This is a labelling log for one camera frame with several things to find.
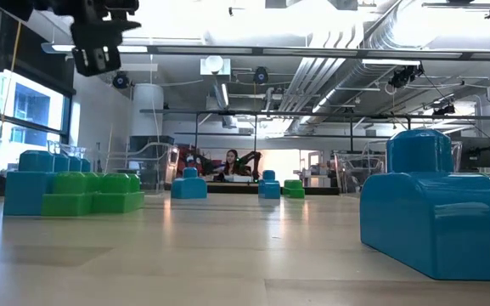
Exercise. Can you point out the black ceiling camera cluster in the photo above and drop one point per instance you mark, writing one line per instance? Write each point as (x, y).
(403, 76)

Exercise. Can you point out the black metal station frame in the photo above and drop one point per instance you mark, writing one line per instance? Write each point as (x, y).
(312, 114)

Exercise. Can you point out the black monitor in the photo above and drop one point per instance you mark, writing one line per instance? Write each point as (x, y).
(478, 153)

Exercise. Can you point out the white round column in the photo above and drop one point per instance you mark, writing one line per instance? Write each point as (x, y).
(147, 106)

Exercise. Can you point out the silver ventilation duct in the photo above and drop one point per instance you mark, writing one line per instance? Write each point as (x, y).
(312, 76)

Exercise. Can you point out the long ceiling light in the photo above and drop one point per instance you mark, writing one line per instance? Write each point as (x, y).
(134, 49)

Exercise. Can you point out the red equipment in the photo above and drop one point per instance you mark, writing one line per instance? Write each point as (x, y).
(183, 163)

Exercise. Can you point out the person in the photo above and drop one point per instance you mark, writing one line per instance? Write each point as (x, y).
(232, 159)

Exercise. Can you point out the blue rounded one-stud block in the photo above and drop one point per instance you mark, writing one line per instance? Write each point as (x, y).
(189, 189)
(269, 190)
(431, 221)

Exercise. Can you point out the window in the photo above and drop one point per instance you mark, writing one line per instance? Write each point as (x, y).
(28, 115)

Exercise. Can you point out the grey overhead rail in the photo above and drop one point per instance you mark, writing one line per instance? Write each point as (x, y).
(312, 52)

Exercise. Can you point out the white tray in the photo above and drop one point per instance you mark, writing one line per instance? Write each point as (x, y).
(240, 178)

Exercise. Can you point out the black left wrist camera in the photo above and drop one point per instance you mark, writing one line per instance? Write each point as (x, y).
(96, 61)

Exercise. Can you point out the clear plastic bin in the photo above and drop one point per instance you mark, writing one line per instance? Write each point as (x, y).
(359, 170)
(74, 149)

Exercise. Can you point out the black ceiling device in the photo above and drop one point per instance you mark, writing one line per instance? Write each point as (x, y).
(444, 110)

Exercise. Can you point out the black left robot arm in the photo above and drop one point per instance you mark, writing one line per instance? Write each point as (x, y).
(15, 8)

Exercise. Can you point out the blue four-stud block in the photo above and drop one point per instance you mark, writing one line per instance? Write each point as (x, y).
(26, 191)

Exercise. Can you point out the green two-stud block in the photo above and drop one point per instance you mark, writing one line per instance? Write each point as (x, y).
(66, 205)

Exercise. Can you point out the black equipment cart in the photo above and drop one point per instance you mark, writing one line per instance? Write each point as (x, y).
(151, 141)

